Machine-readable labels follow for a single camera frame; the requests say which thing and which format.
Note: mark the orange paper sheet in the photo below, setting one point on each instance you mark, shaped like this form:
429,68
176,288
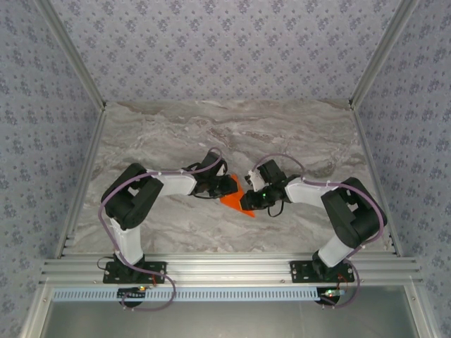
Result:
230,202

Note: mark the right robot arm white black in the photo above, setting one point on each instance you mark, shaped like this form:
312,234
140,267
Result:
306,192

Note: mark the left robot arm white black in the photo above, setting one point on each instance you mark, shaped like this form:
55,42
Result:
172,183

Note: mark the shiny metal panel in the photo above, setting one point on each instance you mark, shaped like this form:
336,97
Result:
225,322

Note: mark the aluminium mounting rail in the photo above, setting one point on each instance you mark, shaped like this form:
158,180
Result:
225,269

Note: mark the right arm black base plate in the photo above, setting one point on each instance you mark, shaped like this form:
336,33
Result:
303,273

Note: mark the aluminium table side rail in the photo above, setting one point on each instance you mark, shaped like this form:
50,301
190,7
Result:
366,148
93,148

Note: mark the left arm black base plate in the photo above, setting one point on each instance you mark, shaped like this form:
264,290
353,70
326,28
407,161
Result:
155,273

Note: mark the aluminium frame post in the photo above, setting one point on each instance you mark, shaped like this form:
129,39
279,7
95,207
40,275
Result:
72,53
382,53

